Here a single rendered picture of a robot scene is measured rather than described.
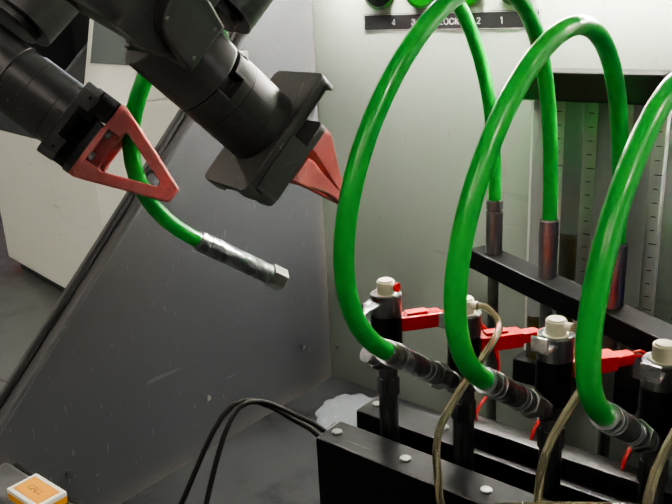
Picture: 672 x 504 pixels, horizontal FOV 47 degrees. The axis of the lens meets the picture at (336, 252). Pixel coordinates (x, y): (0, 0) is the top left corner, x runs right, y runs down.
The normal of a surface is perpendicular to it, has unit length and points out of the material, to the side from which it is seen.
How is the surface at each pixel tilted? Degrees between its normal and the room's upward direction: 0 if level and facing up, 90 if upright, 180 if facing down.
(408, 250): 90
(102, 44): 76
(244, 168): 46
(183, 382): 90
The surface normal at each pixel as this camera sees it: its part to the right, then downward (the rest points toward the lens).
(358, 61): -0.63, 0.27
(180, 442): 0.78, 0.16
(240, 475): -0.04, -0.95
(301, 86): -0.61, -0.51
